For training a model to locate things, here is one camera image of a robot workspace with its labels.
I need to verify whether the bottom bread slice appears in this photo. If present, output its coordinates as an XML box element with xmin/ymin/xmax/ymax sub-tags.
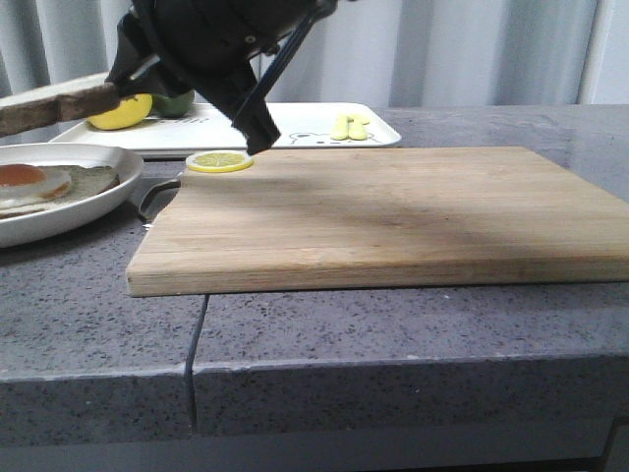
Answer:
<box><xmin>1</xmin><ymin>165</ymin><xmax>120</xmax><ymax>219</ymax></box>

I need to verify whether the green lime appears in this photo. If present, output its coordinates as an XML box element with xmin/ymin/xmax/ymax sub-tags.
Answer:
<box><xmin>151</xmin><ymin>89</ymin><xmax>196</xmax><ymax>118</ymax></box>

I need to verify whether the wooden cutting board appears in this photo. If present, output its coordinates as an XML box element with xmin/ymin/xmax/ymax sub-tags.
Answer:
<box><xmin>126</xmin><ymin>147</ymin><xmax>628</xmax><ymax>297</ymax></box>

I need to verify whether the white bread slice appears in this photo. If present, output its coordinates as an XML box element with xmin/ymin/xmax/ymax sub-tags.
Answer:
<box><xmin>1</xmin><ymin>73</ymin><xmax>121</xmax><ymax>138</ymax></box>

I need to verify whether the lemon slice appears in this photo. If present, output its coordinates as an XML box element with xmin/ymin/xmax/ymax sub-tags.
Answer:
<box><xmin>186</xmin><ymin>149</ymin><xmax>254</xmax><ymax>173</ymax></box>

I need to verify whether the white rectangular tray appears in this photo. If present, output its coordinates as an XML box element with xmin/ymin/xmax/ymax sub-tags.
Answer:
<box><xmin>52</xmin><ymin>102</ymin><xmax>401</xmax><ymax>159</ymax></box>

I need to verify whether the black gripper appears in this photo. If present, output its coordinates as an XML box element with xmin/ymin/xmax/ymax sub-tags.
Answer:
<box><xmin>105</xmin><ymin>1</ymin><xmax>337</xmax><ymax>155</ymax></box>

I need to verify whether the yellow lemon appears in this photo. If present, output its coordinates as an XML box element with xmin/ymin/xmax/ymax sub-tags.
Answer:
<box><xmin>87</xmin><ymin>93</ymin><xmax>153</xmax><ymax>131</ymax></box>

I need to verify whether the grey curtain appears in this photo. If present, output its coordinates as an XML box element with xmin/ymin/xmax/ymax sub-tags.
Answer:
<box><xmin>1</xmin><ymin>1</ymin><xmax>628</xmax><ymax>107</ymax></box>

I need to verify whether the yellow plastic fork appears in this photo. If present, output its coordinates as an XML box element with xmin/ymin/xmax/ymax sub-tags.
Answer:
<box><xmin>329</xmin><ymin>113</ymin><xmax>353</xmax><ymax>141</ymax></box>

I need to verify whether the fried egg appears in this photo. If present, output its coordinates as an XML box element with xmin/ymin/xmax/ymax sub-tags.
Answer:
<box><xmin>1</xmin><ymin>164</ymin><xmax>73</xmax><ymax>209</ymax></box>

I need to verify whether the white round plate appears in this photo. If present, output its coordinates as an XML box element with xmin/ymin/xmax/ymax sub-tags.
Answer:
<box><xmin>1</xmin><ymin>144</ymin><xmax>143</xmax><ymax>248</ymax></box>

